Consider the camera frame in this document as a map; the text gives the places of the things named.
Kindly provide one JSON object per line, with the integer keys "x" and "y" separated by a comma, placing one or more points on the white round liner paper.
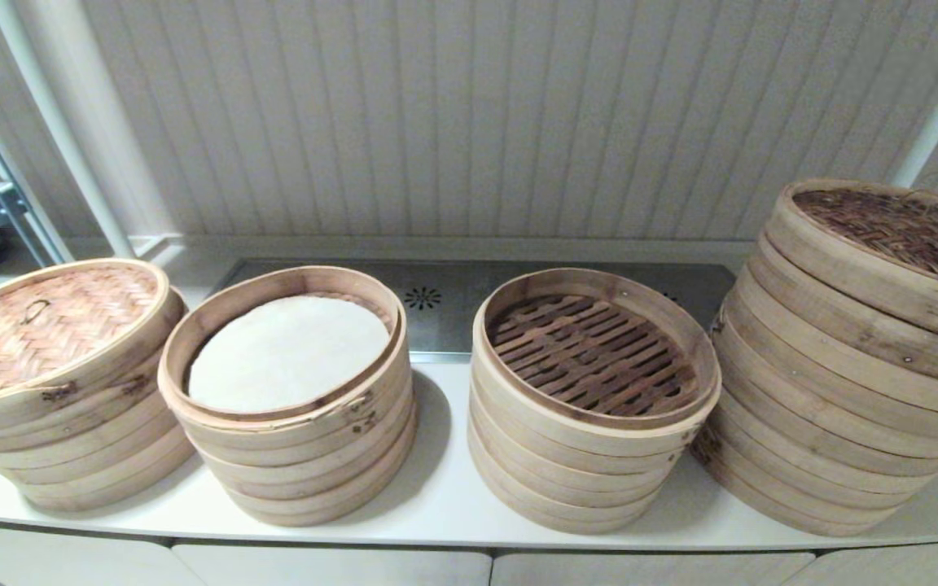
{"x": 290, "y": 350}

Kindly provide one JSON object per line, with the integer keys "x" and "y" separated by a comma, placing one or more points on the beige cabinet door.
{"x": 54, "y": 561}
{"x": 909, "y": 566}
{"x": 330, "y": 570}
{"x": 648, "y": 572}

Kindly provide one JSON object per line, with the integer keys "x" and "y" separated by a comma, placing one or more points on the stainless steel drain plate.
{"x": 436, "y": 325}

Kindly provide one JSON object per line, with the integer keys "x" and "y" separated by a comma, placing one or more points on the grey metal rack frame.
{"x": 13, "y": 203}

